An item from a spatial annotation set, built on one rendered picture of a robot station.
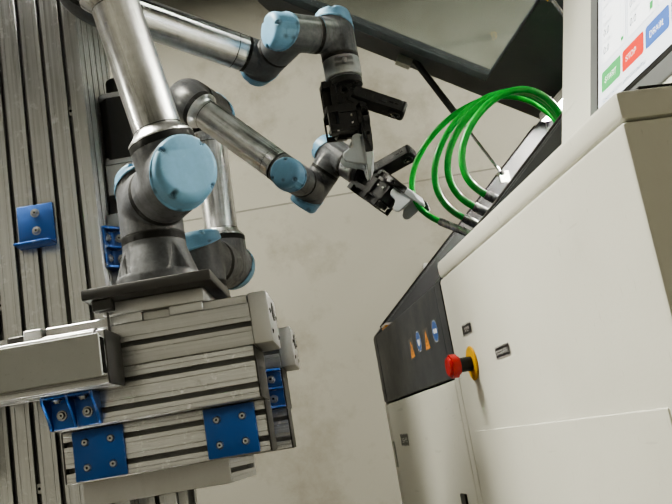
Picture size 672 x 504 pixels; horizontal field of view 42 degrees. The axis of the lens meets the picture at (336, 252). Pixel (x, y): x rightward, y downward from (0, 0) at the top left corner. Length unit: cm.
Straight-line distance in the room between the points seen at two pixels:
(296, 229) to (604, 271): 284
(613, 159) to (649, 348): 17
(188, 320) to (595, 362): 80
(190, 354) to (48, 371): 24
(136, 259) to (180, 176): 19
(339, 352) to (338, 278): 31
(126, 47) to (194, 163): 24
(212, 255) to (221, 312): 57
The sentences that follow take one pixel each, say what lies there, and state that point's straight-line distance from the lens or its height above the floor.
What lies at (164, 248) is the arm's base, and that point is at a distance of 157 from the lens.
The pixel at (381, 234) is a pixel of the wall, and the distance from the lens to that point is 364.
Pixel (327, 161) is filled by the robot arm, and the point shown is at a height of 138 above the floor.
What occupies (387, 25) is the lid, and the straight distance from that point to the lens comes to 227.
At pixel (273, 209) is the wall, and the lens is 368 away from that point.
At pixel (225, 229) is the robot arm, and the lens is 221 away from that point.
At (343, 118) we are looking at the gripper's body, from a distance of 173.
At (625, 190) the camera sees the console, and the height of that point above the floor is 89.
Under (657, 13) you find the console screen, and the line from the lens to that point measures 130.
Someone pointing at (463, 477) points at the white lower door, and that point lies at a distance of 152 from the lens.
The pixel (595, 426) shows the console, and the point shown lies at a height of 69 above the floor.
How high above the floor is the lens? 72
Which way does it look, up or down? 12 degrees up
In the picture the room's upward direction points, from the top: 10 degrees counter-clockwise
